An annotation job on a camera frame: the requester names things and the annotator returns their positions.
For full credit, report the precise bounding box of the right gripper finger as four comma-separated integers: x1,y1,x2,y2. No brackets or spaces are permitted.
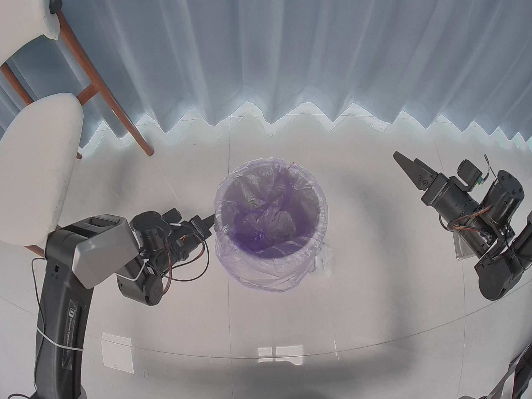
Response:
414,158,439,181
393,151,430,194

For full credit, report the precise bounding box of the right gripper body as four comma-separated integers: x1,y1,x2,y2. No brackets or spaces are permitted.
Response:
421,173,479,224

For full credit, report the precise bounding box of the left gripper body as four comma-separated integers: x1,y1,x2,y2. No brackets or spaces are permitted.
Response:
167,217,213,264

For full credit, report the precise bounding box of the purple plastic bag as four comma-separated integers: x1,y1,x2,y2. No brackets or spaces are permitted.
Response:
214,158,333,293

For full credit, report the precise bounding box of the white trash bin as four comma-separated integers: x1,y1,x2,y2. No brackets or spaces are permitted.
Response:
215,161,329,283

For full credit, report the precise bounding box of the crumpled clear plastic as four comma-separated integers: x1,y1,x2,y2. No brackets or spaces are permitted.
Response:
311,243,334,278

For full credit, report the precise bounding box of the white padded wooden chair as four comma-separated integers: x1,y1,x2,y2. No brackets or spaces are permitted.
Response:
0,0,155,259

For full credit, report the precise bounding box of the pale blue curtain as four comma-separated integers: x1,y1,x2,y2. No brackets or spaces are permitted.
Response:
0,0,532,150

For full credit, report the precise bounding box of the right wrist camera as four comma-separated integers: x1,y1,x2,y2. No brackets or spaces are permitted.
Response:
456,159,492,193

